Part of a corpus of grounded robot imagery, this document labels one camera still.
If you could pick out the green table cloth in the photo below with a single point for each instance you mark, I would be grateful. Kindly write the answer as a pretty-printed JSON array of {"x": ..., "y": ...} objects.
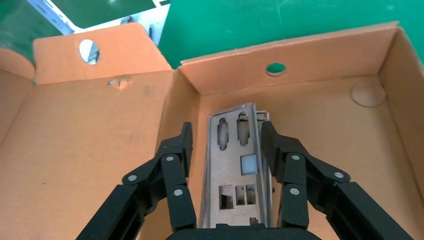
[{"x": 265, "y": 20}]

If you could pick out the silver computer shield plate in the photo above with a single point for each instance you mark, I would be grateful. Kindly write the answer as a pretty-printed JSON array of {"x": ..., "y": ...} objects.
[
  {"x": 232, "y": 165},
  {"x": 263, "y": 115}
]

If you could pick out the brown cardboard box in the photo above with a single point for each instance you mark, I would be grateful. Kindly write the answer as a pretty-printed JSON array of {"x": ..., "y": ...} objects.
[{"x": 82, "y": 149}]

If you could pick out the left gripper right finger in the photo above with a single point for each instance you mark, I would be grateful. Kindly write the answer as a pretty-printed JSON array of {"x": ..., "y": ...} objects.
[{"x": 298, "y": 165}]

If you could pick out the grey slotted shelf post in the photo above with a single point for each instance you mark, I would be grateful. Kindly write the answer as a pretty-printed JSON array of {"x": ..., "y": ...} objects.
[{"x": 49, "y": 15}]

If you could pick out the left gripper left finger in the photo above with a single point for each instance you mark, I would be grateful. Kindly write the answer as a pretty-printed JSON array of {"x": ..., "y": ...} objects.
[{"x": 172, "y": 172}]

